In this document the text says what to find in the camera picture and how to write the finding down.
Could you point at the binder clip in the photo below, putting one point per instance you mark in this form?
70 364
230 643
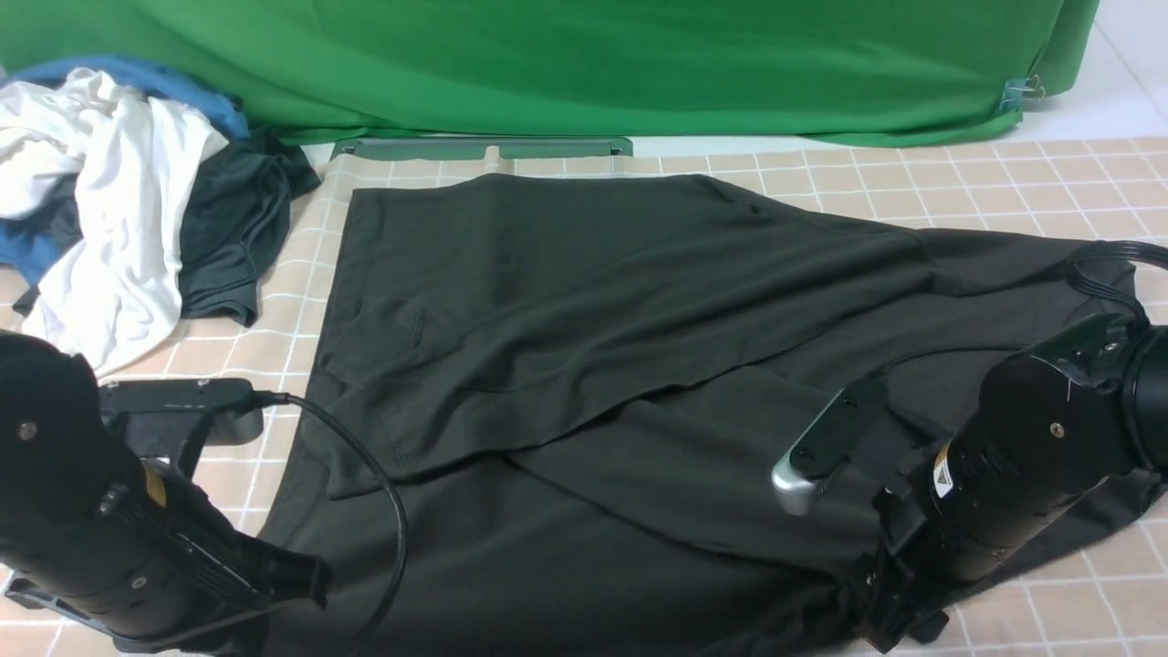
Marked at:
1020 92

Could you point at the blue garment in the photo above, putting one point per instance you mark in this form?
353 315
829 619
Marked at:
155 87

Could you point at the beige grid tablecloth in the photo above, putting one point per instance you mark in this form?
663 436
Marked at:
1106 601

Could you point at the green backdrop cloth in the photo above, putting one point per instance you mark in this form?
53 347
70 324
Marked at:
856 73

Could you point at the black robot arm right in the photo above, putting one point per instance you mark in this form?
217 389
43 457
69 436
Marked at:
1052 423

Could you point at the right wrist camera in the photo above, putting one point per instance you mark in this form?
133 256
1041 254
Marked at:
805 471

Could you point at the dark gray long-sleeve top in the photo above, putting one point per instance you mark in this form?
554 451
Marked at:
579 388

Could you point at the dark teal garment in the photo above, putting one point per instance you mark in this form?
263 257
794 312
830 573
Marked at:
237 221

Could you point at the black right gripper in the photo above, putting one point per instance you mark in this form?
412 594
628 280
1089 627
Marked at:
911 573

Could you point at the white garment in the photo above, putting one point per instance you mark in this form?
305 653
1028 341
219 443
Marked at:
113 297

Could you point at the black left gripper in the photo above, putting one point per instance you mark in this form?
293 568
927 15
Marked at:
149 562

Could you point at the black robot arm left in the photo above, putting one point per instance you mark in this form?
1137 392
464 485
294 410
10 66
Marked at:
56 447

